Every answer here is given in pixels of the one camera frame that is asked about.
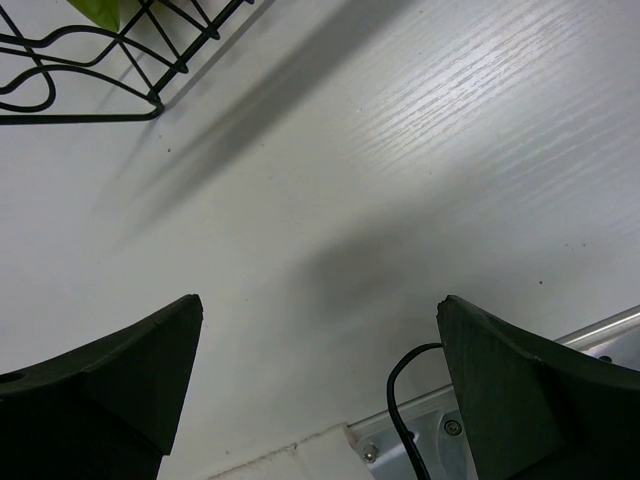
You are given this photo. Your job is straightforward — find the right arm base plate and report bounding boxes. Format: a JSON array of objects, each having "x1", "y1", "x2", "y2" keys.
[{"x1": 347, "y1": 307, "x2": 640, "y2": 480}]

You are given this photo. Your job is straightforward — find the green plate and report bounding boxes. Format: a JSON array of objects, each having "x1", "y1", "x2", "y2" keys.
[{"x1": 68, "y1": 0, "x2": 121, "y2": 33}]

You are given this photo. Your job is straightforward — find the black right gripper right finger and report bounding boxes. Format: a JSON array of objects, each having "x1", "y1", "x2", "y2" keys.
[{"x1": 436, "y1": 296, "x2": 639, "y2": 479}]

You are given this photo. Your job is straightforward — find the black base cable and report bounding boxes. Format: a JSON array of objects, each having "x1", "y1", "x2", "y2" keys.
[{"x1": 386, "y1": 342, "x2": 446, "y2": 480}]

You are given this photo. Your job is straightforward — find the black wire dish rack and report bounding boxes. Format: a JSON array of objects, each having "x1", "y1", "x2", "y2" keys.
[{"x1": 0, "y1": 0, "x2": 256, "y2": 126}]

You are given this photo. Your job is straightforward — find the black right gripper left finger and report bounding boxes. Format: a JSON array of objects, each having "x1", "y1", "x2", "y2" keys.
[{"x1": 1, "y1": 294, "x2": 203, "y2": 479}]

